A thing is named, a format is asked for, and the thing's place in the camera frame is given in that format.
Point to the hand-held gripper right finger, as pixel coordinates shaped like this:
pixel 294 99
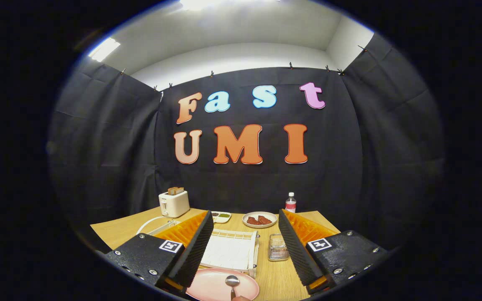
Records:
pixel 295 246

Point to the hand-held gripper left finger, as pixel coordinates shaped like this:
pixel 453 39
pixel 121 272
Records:
pixel 195 246

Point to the pink plate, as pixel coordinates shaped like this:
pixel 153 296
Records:
pixel 207 286

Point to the white divided bean dish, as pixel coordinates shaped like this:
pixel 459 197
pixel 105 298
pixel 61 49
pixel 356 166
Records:
pixel 222 217

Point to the white round meat plate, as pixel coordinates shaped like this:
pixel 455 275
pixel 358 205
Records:
pixel 245 219

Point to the red meat piece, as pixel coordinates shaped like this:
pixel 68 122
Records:
pixel 253 221
pixel 265 220

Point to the clear red-label bottle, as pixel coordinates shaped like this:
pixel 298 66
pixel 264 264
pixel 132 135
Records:
pixel 290 205

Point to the white toaster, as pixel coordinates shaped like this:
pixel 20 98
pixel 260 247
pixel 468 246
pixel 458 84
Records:
pixel 174 205

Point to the toast slices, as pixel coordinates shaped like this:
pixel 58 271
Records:
pixel 175 190

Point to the black backdrop cloth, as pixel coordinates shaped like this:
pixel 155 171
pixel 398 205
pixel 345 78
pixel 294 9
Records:
pixel 111 167

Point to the ceiling light panel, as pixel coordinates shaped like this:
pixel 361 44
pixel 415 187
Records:
pixel 224 3
pixel 103 49

